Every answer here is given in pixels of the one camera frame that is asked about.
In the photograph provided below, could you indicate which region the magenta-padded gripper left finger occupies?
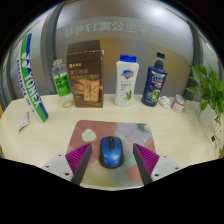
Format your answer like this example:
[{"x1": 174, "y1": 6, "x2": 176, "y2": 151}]
[{"x1": 41, "y1": 142, "x2": 93, "y2": 186}]

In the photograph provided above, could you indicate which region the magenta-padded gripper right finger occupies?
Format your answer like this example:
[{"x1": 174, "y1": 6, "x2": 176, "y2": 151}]
[{"x1": 132, "y1": 143, "x2": 181, "y2": 186}]

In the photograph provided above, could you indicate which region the blue and black computer mouse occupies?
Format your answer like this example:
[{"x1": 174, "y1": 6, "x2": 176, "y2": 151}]
[{"x1": 98, "y1": 135, "x2": 125, "y2": 170}]

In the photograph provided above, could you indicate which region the pink green floral mouse pad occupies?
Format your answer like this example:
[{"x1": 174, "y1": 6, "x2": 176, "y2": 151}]
[{"x1": 67, "y1": 119, "x2": 158, "y2": 188}]

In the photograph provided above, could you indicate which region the crumpled white wrapper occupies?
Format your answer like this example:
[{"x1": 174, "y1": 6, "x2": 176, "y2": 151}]
[{"x1": 158, "y1": 95, "x2": 173, "y2": 109}]

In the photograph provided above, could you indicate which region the small white jar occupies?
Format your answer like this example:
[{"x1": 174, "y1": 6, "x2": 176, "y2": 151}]
[{"x1": 170, "y1": 93, "x2": 187, "y2": 114}]

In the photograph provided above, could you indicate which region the clear bottle with green label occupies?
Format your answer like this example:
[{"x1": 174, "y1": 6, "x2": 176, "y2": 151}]
[{"x1": 51, "y1": 58, "x2": 75, "y2": 109}]

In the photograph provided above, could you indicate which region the dark blue pump bottle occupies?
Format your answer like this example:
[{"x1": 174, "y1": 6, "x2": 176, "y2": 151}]
[{"x1": 141, "y1": 51, "x2": 168, "y2": 108}]

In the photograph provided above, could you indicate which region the white bottle with blue cap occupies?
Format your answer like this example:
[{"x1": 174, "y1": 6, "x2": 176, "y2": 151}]
[{"x1": 114, "y1": 54, "x2": 140, "y2": 108}]

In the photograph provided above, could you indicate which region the brown carton box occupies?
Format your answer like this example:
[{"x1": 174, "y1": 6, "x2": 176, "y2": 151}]
[{"x1": 66, "y1": 39, "x2": 105, "y2": 108}]

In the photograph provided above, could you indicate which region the white green shuttlecock tube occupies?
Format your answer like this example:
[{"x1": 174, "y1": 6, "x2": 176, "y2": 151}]
[{"x1": 15, "y1": 33, "x2": 50, "y2": 124}]

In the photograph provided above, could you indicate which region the green potted plant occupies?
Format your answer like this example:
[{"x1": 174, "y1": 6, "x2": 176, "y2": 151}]
[{"x1": 182, "y1": 60, "x2": 224, "y2": 158}]

